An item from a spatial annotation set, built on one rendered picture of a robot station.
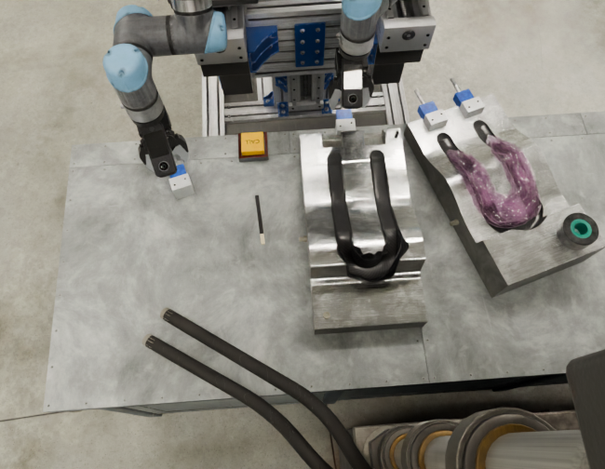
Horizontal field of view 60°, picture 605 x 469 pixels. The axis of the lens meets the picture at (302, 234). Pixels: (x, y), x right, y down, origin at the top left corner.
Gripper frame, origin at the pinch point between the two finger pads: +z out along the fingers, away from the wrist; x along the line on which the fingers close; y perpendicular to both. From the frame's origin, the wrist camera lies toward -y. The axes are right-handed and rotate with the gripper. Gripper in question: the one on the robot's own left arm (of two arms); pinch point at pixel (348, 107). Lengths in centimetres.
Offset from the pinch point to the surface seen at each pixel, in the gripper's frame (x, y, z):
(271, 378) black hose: 22, -65, 4
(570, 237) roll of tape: -46, -39, -2
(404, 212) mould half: -10.9, -28.4, 3.3
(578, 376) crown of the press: 6, -77, -88
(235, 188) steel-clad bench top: 30.4, -14.0, 13.6
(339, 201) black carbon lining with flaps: 4.1, -23.4, 5.6
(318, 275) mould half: 10.6, -42.2, 5.8
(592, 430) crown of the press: 6, -79, -88
